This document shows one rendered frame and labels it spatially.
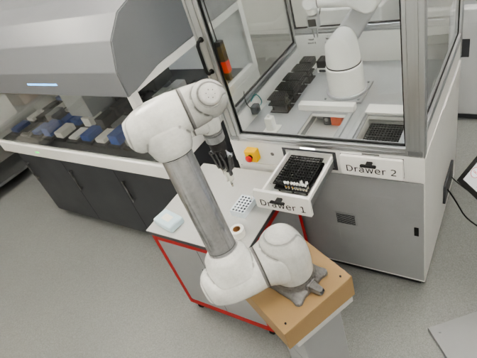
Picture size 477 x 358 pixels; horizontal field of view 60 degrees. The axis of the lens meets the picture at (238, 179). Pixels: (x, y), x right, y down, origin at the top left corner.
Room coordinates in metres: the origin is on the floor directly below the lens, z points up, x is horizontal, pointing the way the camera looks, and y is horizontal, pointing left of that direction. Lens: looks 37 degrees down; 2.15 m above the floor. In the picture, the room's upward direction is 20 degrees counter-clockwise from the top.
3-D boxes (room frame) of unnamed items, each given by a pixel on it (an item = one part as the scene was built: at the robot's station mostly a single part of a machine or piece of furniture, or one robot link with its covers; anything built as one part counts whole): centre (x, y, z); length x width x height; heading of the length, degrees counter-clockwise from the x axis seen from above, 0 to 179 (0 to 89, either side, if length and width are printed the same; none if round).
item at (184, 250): (1.72, 0.14, 0.38); 0.62 x 0.58 x 0.76; 48
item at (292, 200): (1.43, -0.15, 0.87); 0.29 x 0.02 x 0.11; 48
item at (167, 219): (1.70, 0.42, 0.78); 0.15 x 0.10 x 0.04; 36
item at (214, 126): (1.60, 0.05, 1.33); 0.13 x 0.11 x 0.16; 95
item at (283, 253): (1.00, -0.06, 1.03); 0.18 x 0.16 x 0.22; 96
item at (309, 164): (1.58, -0.29, 0.87); 0.22 x 0.18 x 0.06; 138
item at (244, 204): (1.60, 0.02, 0.78); 0.12 x 0.08 x 0.04; 136
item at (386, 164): (1.45, -0.60, 0.87); 0.29 x 0.02 x 0.11; 48
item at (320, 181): (1.58, -0.30, 0.86); 0.40 x 0.26 x 0.06; 138
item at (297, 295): (0.98, -0.09, 0.90); 0.22 x 0.18 x 0.06; 32
